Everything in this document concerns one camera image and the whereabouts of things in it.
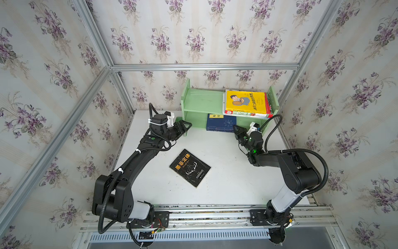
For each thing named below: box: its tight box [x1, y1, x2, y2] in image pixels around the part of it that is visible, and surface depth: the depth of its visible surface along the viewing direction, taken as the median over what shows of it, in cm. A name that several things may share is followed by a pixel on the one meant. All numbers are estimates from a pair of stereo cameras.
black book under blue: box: [168, 148, 212, 189], surface depth 91 cm
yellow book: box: [224, 89, 272, 115], surface depth 83 cm
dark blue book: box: [206, 113, 237, 133], surface depth 95 cm
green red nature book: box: [224, 95, 275, 119], surface depth 81 cm
